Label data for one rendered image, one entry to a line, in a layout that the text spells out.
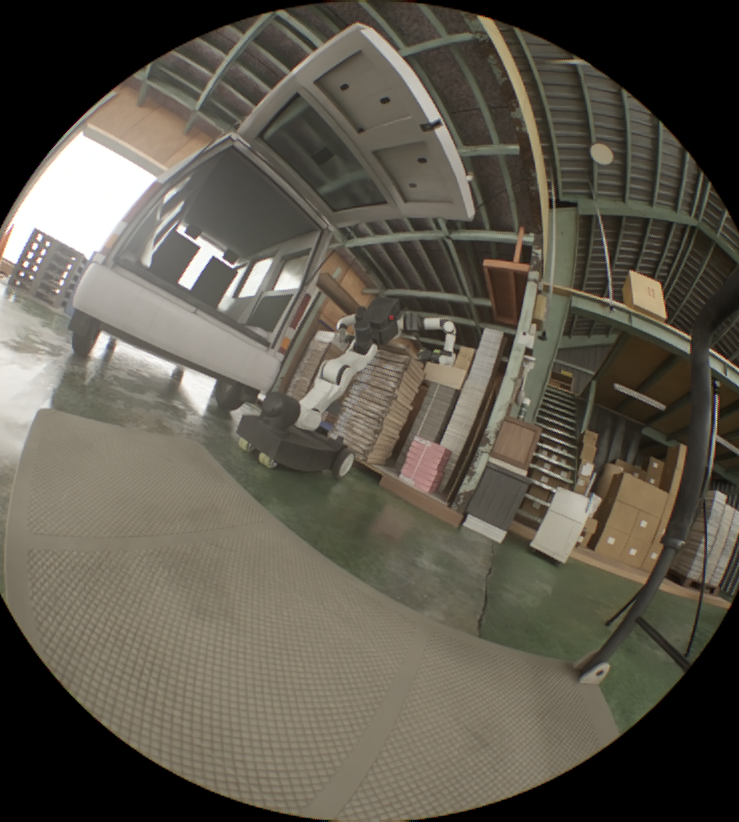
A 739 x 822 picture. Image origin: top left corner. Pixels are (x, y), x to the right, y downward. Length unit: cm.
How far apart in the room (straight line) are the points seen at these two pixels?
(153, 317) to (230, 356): 52
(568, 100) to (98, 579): 566
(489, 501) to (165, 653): 185
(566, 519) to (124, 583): 206
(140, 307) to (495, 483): 239
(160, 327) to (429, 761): 154
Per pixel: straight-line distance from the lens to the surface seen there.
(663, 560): 42
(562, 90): 539
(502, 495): 188
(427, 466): 197
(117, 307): 146
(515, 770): 30
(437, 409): 241
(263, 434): 121
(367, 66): 146
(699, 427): 45
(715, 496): 442
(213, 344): 150
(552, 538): 203
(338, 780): 22
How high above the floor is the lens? 40
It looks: 2 degrees up
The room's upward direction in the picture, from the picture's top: 24 degrees clockwise
